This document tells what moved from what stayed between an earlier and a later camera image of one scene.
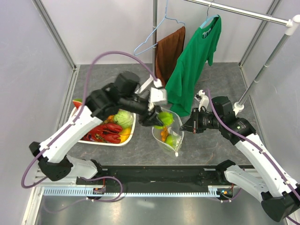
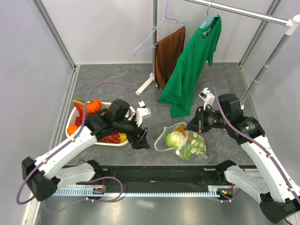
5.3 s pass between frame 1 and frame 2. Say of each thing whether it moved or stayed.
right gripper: stayed
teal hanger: stayed
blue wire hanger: stayed
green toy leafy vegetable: moved
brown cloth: stayed
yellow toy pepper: stayed
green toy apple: moved
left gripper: moved
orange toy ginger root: moved
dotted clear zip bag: moved
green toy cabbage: moved
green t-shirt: stayed
